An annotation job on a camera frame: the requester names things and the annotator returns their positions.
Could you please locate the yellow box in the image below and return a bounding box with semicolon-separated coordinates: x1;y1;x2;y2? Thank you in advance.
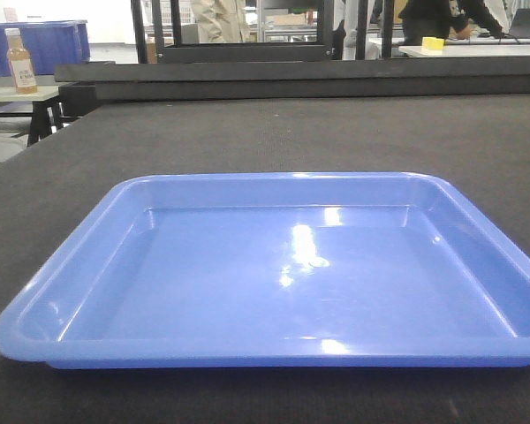
421;36;445;51

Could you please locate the white background table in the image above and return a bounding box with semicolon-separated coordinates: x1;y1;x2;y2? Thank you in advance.
398;44;530;58

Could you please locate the person in beige coat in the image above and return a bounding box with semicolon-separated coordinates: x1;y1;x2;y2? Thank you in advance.
191;0;250;43

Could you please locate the blue plastic tray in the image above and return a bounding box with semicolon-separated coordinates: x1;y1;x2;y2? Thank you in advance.
0;172;530;368

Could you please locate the blue crate on side table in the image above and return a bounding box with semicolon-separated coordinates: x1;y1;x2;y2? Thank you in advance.
0;19;90;77

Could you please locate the black metal frame rack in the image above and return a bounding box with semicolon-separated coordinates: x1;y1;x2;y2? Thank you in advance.
131;1;359;64

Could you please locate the person in black top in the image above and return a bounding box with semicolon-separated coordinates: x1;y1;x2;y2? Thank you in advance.
398;0;504;45

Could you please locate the orange juice bottle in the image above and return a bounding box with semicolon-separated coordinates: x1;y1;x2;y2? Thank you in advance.
4;27;38;95

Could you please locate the grey side table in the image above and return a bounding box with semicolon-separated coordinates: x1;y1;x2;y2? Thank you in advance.
0;75;64;163

